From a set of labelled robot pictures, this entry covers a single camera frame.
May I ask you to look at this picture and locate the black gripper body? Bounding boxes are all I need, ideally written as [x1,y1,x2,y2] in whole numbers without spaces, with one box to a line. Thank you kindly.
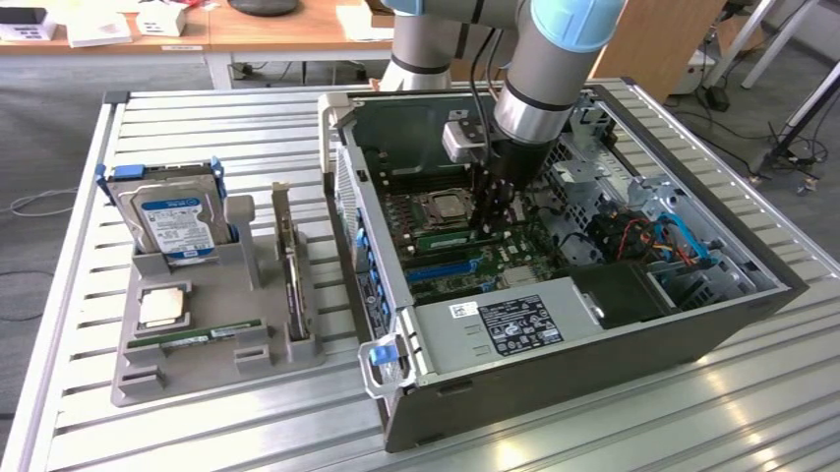
[486,137,560,192]

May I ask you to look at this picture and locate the green RAM stick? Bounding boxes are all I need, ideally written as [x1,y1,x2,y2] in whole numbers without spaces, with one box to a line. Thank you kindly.
[125,319,264,348]
[416,228,480,254]

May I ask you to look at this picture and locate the silver CPU chip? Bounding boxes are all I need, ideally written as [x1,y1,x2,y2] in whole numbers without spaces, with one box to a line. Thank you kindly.
[134,286,190,329]
[433,194,474,221]

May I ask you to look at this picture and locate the CPU in metal socket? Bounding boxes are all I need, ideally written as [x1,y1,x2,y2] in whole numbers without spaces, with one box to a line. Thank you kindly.
[416,188,475,230]

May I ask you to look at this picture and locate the green motherboard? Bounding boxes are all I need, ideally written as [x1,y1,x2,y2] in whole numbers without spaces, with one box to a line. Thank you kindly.
[376,161,572,307]

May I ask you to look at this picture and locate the metal disk bay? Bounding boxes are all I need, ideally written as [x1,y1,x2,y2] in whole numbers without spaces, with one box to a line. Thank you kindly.
[550,128,658,238]

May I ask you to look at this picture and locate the black expansion slot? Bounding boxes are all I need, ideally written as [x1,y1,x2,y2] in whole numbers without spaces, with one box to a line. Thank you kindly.
[405,250,472,267]

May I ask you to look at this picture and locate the silver chipset heat sink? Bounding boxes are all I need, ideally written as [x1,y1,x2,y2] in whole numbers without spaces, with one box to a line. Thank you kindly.
[500,267,544,290]

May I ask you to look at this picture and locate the blue expansion slot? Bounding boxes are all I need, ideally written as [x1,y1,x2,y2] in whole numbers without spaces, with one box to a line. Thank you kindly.
[403,259,476,285]

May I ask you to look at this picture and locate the blue slot retainer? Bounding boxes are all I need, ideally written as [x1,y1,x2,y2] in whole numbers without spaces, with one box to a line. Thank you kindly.
[351,208,396,320]

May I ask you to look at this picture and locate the black fan shroud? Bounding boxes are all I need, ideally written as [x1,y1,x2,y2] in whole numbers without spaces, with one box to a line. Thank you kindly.
[568,259,678,331]

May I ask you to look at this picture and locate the grey power supply unit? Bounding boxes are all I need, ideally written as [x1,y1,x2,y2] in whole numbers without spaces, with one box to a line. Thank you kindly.
[397,276,606,388]

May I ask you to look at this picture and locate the white box device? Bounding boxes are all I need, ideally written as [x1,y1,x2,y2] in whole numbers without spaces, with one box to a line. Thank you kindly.
[667,48,718,98]

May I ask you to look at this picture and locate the black power brick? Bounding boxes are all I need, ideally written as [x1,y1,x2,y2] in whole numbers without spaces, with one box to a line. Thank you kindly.
[695,87,730,113]

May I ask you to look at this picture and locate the green graphics card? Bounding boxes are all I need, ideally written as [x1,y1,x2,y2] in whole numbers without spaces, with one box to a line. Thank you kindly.
[269,180,313,343]

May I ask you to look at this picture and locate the blue release tab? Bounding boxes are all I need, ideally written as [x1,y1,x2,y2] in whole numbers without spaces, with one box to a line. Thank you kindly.
[364,344,403,368]

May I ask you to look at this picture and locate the white paper sheet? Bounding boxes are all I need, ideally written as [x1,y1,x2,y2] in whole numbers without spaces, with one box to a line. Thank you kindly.
[335,5,396,43]

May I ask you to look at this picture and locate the brown cardboard box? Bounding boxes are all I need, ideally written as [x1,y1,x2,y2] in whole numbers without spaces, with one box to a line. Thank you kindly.
[363,0,396,29]

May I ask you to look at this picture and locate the black PC case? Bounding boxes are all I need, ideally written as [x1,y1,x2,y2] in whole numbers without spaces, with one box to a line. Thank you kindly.
[316,76,809,454]

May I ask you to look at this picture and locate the black stand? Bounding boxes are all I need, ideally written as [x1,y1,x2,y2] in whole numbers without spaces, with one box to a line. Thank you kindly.
[746,63,840,196]

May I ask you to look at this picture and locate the grey parts rack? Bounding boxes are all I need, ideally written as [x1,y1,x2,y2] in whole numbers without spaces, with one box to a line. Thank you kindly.
[109,194,328,409]

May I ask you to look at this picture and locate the hard disk with blue label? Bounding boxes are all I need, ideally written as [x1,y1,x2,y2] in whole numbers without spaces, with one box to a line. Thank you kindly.
[94,156,228,267]

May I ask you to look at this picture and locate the dark round object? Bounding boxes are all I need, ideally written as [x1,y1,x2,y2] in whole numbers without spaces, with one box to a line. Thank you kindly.
[226,0,304,19]

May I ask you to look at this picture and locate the white carton box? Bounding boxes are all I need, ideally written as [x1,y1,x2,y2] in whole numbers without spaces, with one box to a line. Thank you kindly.
[133,1,190,38]

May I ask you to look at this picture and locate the white booklet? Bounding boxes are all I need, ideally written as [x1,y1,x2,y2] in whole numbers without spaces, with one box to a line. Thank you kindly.
[64,12,133,49]

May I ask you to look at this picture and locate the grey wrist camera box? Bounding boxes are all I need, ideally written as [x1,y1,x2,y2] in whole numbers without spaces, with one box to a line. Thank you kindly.
[441,120,494,163]

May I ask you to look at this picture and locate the black camera cable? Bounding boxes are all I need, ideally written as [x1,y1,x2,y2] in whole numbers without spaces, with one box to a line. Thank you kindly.
[467,27,500,164]

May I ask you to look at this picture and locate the red wire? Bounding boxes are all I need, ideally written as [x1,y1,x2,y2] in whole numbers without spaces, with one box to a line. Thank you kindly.
[619,218,658,247]

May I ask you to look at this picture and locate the blue flat wire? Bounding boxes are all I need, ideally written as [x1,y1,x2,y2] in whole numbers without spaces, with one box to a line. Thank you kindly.
[654,211,718,270]

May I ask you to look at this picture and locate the white table frame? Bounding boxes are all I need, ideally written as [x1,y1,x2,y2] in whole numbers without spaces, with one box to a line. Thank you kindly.
[705,0,829,90]

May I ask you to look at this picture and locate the white floor cable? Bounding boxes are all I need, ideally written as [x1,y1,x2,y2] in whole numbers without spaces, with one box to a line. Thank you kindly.
[9,188,80,218]

